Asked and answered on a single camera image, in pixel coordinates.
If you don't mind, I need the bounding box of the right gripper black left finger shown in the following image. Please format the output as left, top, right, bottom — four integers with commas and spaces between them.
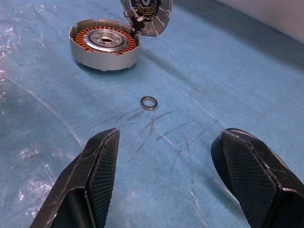
29, 127, 120, 228

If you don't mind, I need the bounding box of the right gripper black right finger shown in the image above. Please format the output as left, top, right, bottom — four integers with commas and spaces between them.
210, 128, 304, 228

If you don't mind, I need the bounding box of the small metal bearing ring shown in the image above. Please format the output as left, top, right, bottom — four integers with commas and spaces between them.
140, 95, 158, 111

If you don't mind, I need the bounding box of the silver motor housing with stator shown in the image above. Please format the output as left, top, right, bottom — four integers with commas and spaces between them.
69, 19, 141, 71

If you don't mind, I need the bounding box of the silver round motor cover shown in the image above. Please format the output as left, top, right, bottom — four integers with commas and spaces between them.
119, 0, 172, 38

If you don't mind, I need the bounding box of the blue table mat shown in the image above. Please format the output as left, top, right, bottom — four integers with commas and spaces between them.
0, 0, 304, 228

